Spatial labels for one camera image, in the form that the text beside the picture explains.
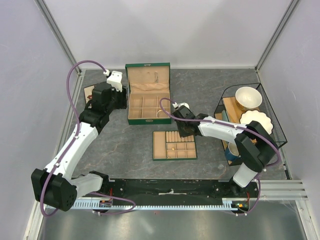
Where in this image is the green jewelry tray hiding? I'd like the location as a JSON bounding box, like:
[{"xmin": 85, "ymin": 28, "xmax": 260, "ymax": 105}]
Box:
[{"xmin": 152, "ymin": 130, "xmax": 198, "ymax": 161}]

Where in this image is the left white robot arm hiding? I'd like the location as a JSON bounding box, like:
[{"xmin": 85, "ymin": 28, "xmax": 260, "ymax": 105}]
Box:
[{"xmin": 31, "ymin": 82, "xmax": 127, "ymax": 212}]

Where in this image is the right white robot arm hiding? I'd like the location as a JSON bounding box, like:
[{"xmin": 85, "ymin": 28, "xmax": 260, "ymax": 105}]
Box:
[{"xmin": 171, "ymin": 103, "xmax": 281, "ymax": 197}]

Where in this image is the green jewelry box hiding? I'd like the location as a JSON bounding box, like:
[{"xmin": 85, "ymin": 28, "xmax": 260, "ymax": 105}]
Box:
[{"xmin": 125, "ymin": 62, "xmax": 172, "ymax": 125}]

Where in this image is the floral square ceramic plate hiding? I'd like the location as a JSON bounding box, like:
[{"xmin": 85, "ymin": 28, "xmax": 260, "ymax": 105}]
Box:
[{"xmin": 83, "ymin": 85, "xmax": 95, "ymax": 104}]

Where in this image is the blue mug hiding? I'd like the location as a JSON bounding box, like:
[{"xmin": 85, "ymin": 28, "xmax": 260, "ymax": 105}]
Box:
[{"xmin": 224, "ymin": 142, "xmax": 241, "ymax": 162}]

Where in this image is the yellow ceramic bowl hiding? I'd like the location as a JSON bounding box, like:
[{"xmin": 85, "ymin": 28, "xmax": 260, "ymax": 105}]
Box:
[{"xmin": 235, "ymin": 86, "xmax": 263, "ymax": 111}]

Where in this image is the white scalloped plate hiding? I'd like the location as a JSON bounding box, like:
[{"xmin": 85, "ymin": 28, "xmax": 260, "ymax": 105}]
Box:
[{"xmin": 239, "ymin": 110, "xmax": 274, "ymax": 135}]

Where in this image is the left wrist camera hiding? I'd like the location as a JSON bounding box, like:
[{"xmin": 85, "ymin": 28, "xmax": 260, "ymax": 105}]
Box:
[{"xmin": 103, "ymin": 70, "xmax": 123, "ymax": 92}]

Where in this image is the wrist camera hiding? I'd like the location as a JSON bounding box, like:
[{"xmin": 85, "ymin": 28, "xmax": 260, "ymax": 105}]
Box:
[
  {"xmin": 172, "ymin": 102, "xmax": 191, "ymax": 115},
  {"xmin": 103, "ymin": 70, "xmax": 123, "ymax": 92}
]

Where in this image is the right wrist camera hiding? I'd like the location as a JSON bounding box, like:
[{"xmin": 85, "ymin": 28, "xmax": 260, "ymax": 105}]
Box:
[{"xmin": 172, "ymin": 102, "xmax": 191, "ymax": 115}]

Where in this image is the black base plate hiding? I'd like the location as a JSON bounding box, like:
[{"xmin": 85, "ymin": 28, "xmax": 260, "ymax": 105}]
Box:
[{"xmin": 97, "ymin": 178, "xmax": 259, "ymax": 204}]

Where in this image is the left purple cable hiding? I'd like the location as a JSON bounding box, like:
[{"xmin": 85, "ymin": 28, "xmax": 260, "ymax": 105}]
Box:
[{"xmin": 39, "ymin": 59, "xmax": 137, "ymax": 217}]

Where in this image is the grey cable duct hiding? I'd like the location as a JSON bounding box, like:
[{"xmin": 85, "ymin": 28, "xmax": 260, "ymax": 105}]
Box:
[{"xmin": 71, "ymin": 197, "xmax": 247, "ymax": 213}]

